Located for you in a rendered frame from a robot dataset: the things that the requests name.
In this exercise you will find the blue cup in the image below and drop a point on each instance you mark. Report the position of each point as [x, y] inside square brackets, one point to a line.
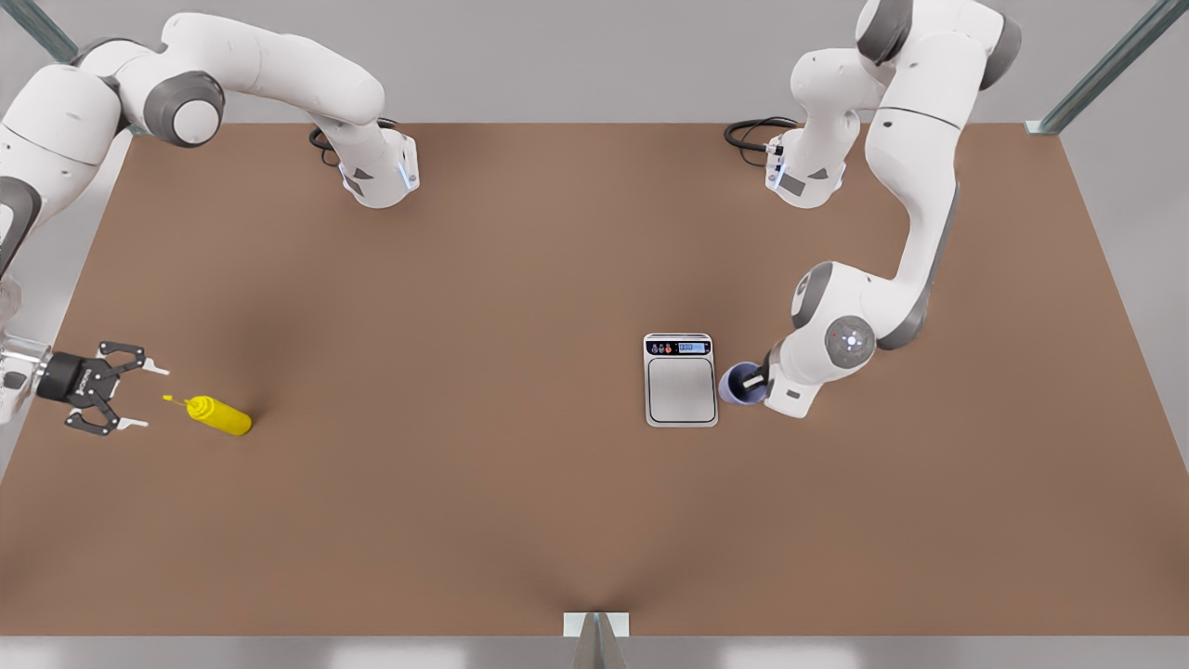
[738, 390]

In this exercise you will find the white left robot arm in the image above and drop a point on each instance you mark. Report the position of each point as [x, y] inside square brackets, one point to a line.
[915, 186]

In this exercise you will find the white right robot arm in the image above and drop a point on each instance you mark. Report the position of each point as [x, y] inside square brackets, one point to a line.
[260, 70]

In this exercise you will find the yellow sauce bottle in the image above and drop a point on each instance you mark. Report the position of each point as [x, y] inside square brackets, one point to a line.
[221, 415]

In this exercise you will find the silver kitchen scale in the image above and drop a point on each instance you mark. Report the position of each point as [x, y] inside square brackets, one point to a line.
[681, 390]

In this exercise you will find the silver frame post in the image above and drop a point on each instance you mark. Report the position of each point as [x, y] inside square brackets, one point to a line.
[39, 30]
[1105, 67]
[594, 636]

